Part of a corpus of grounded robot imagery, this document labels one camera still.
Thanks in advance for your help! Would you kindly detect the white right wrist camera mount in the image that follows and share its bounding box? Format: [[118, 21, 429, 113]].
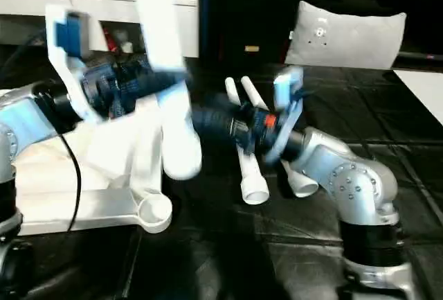
[[268, 65, 305, 166]]

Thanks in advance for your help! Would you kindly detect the white plastic table top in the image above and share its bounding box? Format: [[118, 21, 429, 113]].
[[13, 98, 174, 237]]

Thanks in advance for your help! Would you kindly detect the white glass-door cabinet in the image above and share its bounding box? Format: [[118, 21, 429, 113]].
[[0, 0, 201, 59]]

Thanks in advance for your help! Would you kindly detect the black sofa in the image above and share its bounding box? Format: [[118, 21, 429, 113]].
[[197, 0, 443, 71]]

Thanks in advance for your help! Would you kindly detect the black work mat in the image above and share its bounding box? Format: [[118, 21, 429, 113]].
[[0, 43, 443, 300]]

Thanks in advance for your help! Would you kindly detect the white plastic table leg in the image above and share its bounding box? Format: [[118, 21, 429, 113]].
[[241, 76, 319, 198], [224, 76, 270, 206], [127, 0, 204, 180]]

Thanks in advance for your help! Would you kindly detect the white flat panel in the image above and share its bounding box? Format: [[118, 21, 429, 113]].
[[392, 68, 443, 126]]

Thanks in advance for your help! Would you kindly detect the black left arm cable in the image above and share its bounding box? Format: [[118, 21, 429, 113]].
[[0, 19, 82, 233]]

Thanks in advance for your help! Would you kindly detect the grey printed cushion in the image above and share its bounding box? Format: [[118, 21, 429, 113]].
[[284, 0, 408, 71]]

